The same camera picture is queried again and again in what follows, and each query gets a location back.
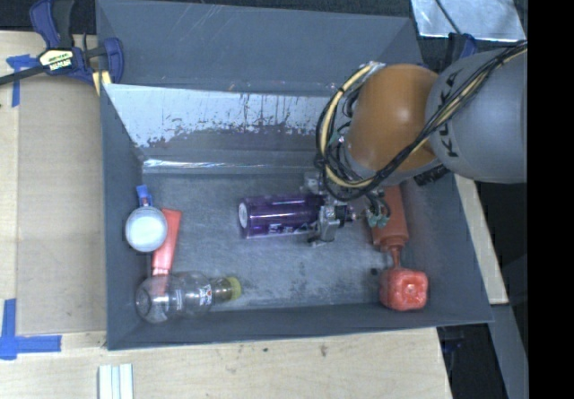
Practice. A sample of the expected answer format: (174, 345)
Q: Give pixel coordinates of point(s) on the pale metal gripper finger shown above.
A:
(314, 184)
(328, 227)

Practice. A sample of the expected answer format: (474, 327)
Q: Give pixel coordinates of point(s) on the purple bottle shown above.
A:
(278, 215)

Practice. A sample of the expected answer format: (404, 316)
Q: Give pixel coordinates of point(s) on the red-brown squeeze bottle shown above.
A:
(389, 227)

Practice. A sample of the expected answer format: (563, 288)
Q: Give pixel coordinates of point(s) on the grey metal bin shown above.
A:
(278, 267)

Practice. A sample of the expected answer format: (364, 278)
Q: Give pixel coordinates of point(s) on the orange-red cube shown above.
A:
(403, 290)

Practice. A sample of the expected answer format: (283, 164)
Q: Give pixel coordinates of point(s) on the salmon red flat tube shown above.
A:
(168, 240)

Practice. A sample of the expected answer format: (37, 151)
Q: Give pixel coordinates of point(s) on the clear plastic bottle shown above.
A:
(179, 296)

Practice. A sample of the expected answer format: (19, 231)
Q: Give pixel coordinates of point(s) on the pale wood board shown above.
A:
(58, 209)

